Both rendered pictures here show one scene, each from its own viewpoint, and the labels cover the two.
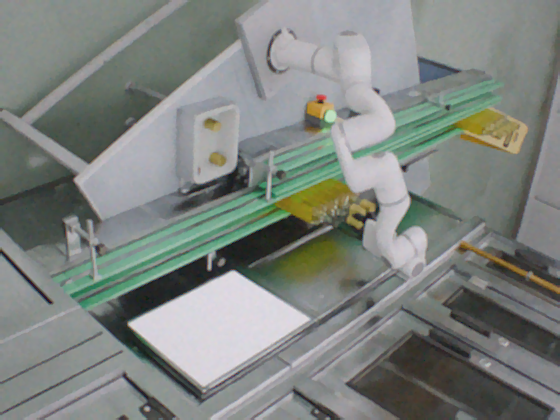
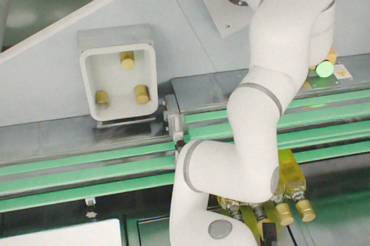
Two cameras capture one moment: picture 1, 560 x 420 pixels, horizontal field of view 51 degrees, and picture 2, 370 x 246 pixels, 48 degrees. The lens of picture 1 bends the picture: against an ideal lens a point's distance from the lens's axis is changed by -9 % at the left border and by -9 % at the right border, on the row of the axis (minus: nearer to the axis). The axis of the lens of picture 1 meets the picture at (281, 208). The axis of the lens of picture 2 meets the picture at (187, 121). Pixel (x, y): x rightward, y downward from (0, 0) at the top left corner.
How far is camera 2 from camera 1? 1.27 m
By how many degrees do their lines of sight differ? 33
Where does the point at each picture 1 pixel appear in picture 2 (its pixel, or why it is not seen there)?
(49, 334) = not seen: outside the picture
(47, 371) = not seen: outside the picture
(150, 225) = (23, 153)
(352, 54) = (262, 30)
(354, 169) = (176, 231)
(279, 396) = not seen: outside the picture
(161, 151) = (63, 74)
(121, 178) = (8, 93)
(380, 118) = (240, 174)
